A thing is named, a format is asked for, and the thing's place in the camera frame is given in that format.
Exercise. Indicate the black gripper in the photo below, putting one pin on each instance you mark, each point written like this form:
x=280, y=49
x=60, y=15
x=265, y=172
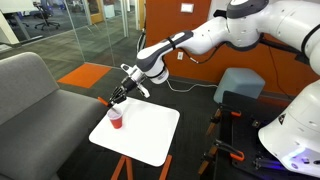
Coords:
x=127, y=86

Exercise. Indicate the orange pen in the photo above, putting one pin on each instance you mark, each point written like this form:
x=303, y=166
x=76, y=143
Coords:
x=102, y=101

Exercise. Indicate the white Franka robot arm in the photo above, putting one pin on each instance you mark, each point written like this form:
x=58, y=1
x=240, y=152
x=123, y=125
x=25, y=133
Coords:
x=250, y=26

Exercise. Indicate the red plastic cup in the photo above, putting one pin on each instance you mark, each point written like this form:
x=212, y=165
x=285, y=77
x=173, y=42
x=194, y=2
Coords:
x=116, y=121

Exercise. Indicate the grey sofa seat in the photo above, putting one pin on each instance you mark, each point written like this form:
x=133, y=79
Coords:
x=40, y=133

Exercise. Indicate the wooden door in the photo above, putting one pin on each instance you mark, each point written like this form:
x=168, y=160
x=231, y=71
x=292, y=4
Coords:
x=96, y=11

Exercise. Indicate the black office chair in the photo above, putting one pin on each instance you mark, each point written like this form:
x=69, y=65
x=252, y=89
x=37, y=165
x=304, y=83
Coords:
x=45, y=16

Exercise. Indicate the light blue ottoman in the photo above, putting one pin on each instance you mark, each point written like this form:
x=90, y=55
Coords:
x=238, y=83

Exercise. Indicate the black robot cart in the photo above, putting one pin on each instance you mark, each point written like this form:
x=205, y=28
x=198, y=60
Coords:
x=240, y=100

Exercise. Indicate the white office desk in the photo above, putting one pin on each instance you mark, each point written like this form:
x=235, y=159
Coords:
x=10, y=30

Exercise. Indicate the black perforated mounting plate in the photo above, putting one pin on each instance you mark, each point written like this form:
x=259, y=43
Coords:
x=246, y=143

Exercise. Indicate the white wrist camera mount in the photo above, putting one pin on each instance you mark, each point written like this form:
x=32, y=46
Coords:
x=128, y=69

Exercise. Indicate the white side table orange frame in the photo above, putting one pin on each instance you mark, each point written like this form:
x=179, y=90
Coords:
x=143, y=133

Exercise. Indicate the glass partition wall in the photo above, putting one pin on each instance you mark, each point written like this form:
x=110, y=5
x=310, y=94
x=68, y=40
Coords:
x=100, y=33

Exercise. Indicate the white wall outlet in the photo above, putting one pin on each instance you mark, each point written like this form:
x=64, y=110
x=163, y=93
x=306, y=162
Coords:
x=180, y=55

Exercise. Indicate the white wall plate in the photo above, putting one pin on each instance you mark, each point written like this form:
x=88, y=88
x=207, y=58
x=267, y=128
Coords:
x=187, y=7

